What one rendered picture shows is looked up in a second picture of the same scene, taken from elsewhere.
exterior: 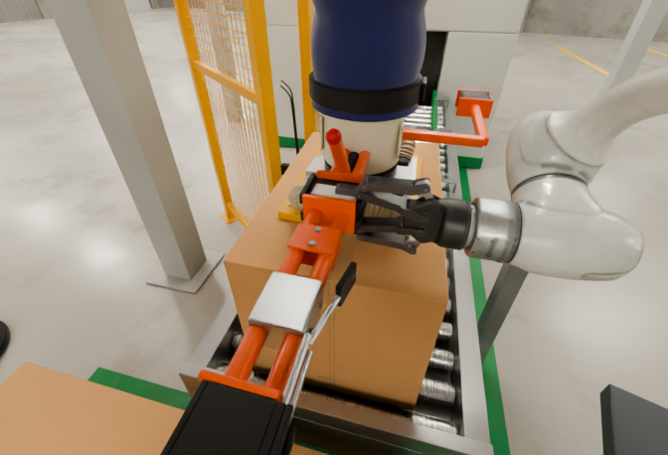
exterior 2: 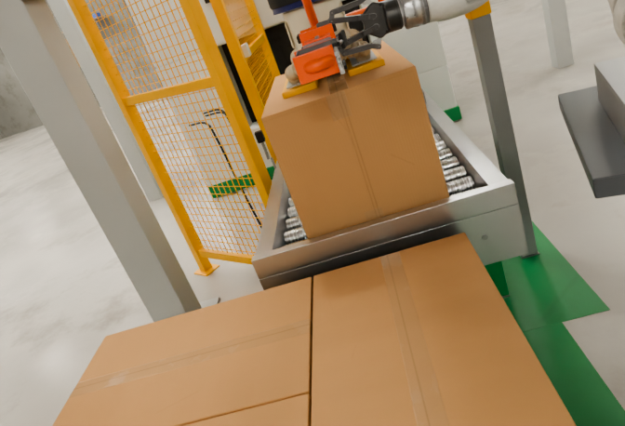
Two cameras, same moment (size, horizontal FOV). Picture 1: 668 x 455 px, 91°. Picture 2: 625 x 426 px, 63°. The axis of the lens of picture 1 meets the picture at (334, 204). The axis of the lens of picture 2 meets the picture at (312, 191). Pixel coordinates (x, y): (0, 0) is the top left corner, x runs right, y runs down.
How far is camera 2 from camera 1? 90 cm
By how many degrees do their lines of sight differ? 15
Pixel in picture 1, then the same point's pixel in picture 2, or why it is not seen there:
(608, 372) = not seen: outside the picture
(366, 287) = (362, 85)
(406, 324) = (401, 104)
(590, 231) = not seen: outside the picture
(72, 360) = not seen: outside the picture
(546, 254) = not seen: outside the picture
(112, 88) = (78, 121)
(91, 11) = (53, 56)
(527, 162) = not seen: outside the picture
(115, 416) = (214, 314)
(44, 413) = (151, 340)
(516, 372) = (574, 240)
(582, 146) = not seen: outside the picture
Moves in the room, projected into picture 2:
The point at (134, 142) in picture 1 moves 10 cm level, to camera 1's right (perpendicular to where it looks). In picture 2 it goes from (106, 170) to (130, 161)
